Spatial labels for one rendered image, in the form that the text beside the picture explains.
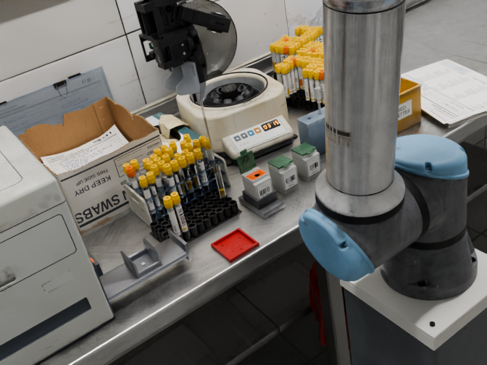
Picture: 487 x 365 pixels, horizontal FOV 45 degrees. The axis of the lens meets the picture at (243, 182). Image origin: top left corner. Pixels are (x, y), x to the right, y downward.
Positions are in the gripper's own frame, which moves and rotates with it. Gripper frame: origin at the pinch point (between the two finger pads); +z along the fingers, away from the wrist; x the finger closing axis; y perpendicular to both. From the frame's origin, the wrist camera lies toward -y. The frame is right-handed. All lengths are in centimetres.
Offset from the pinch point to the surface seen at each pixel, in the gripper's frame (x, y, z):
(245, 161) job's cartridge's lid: 3.2, -5.1, 16.3
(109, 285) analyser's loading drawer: 8.6, 30.6, 22.2
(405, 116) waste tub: 9, -46, 22
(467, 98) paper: 12, -65, 25
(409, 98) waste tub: 9, -48, 18
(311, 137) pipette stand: 2.2, -23.8, 19.7
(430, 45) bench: -19, -90, 26
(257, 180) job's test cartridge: 7.3, -4.6, 18.9
